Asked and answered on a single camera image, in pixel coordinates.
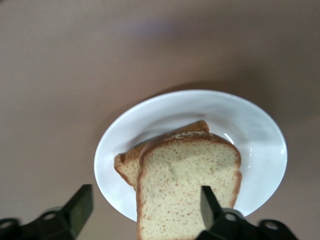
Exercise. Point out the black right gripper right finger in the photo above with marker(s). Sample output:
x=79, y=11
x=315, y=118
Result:
x=225, y=225

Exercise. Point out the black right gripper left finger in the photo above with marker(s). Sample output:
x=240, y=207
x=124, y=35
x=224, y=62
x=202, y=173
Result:
x=62, y=222

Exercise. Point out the plain bread slice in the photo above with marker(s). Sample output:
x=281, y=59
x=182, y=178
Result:
x=175, y=175

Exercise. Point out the round white plate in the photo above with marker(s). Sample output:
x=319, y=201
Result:
x=225, y=120

